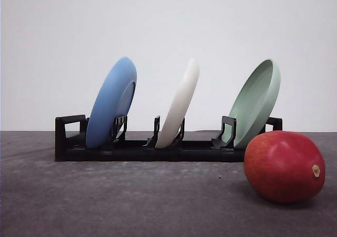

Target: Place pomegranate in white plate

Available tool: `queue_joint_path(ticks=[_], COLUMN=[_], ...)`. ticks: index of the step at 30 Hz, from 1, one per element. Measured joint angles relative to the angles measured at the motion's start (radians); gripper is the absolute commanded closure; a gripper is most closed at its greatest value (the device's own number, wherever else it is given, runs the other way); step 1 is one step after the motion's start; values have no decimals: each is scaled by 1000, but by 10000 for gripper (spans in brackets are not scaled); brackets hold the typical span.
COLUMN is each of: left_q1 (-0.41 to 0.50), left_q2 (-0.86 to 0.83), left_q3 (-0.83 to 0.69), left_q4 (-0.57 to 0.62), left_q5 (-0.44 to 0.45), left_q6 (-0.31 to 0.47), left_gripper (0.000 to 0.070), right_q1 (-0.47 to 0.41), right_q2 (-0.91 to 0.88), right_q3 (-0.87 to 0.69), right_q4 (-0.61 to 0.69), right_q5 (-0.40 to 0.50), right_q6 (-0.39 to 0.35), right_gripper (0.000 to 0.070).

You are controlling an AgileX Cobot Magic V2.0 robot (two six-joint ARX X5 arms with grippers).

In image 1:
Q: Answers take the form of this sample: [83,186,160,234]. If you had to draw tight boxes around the white plate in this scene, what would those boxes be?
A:
[156,58,200,149]

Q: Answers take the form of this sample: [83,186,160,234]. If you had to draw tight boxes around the blue plate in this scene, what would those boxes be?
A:
[86,57,137,149]

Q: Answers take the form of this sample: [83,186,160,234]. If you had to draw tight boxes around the green plate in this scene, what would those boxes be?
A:
[223,59,282,149]

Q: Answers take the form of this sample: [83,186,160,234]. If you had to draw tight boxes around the black plastic dish rack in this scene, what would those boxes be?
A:
[55,115,283,162]

